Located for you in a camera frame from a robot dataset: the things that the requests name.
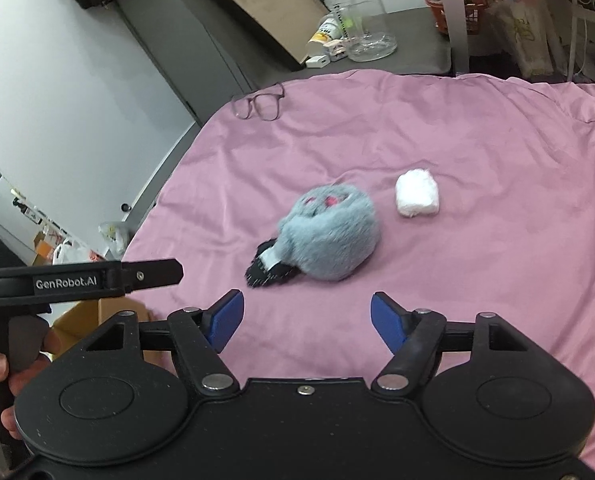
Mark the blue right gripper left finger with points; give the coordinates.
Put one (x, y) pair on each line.
(198, 337)

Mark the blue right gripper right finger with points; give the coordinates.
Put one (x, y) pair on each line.
(414, 338)

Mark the black stitched fabric pouch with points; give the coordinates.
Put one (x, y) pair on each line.
(266, 269)

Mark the grey fluffy plush toy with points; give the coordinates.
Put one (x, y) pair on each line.
(329, 232)

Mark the white towel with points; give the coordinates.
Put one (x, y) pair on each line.
(416, 193)

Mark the person's left hand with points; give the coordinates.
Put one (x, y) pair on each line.
(16, 382)

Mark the brown cardboard box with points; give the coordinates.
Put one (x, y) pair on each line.
(86, 316)

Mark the white plastic shopping bag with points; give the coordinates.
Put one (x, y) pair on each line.
(70, 252)

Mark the pink bed sheet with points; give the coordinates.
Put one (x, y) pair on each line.
(484, 189)

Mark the white small charger box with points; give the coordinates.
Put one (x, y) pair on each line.
(318, 61)

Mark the white yellow supplement bottle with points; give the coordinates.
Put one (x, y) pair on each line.
(328, 30)

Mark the large clear water jug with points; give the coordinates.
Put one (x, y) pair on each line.
(365, 33)

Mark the translucent printed shopping bag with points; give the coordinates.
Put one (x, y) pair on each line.
(527, 31)

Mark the flat cardboard tray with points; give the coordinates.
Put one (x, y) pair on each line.
(283, 27)

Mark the purple frame eyeglasses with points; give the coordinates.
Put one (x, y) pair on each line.
(260, 105)

